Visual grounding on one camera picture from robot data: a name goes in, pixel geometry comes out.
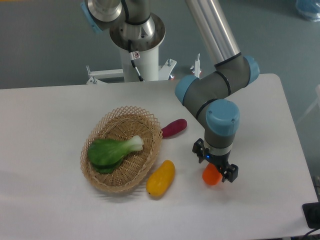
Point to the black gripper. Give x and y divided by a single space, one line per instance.
219 157

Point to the orange fruit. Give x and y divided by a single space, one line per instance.
211 176

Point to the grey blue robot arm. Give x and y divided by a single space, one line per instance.
138 33

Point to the purple sweet potato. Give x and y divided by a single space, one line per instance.
174 128

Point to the yellow mango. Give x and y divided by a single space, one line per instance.
160 180

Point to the woven wicker basket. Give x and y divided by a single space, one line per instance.
124 123

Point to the black device at edge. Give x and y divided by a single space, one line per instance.
312 214

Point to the green bok choy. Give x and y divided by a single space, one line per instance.
107 154

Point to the blue object top right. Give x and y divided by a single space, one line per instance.
309 9

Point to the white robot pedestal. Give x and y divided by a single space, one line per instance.
137 66

